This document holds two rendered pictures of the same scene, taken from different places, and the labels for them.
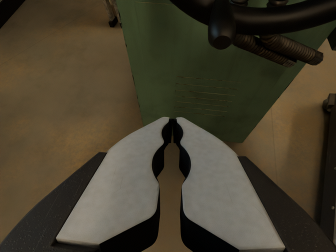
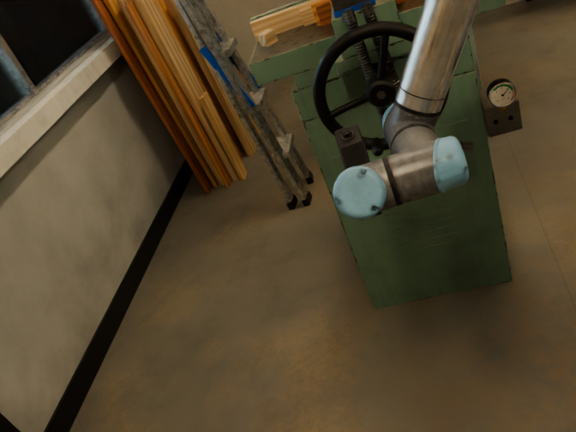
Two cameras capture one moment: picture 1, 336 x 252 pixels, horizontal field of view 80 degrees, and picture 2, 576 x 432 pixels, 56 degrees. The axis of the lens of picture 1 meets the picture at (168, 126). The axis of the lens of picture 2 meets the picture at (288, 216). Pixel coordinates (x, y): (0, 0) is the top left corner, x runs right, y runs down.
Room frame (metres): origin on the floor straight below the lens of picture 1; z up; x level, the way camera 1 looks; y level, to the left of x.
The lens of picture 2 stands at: (-0.90, -0.01, 1.29)
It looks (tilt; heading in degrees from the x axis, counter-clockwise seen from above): 32 degrees down; 11
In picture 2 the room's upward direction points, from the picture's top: 24 degrees counter-clockwise
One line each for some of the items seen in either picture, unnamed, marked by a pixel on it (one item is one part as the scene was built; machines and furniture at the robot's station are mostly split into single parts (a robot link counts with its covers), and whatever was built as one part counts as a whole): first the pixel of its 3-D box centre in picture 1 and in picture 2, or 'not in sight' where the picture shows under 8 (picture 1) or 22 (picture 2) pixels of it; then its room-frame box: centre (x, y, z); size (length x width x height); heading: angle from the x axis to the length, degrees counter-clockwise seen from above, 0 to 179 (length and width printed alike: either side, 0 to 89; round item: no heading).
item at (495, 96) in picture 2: not in sight; (501, 95); (0.31, -0.37, 0.65); 0.06 x 0.04 x 0.08; 84
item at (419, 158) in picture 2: not in sight; (423, 165); (-0.19, -0.09, 0.85); 0.11 x 0.11 x 0.08; 88
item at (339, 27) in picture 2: not in sight; (366, 21); (0.36, -0.12, 0.91); 0.15 x 0.14 x 0.09; 84
